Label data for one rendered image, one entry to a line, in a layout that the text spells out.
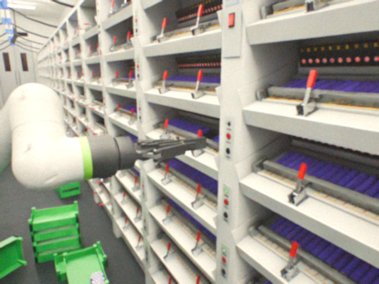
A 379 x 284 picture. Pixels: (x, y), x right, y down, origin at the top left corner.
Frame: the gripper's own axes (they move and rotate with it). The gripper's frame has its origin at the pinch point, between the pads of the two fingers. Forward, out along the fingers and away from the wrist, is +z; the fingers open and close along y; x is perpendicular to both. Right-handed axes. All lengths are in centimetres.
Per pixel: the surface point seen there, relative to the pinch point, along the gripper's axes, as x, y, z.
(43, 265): -107, -127, -40
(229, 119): 5.2, -0.7, 11.8
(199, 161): -11.2, -16.6, 12.2
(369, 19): 26.4, 33.2, 13.0
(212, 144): -6.4, -18.2, 18.3
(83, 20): 59, -206, 13
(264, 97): 11.7, 6.0, 17.7
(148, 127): -8, -66, 14
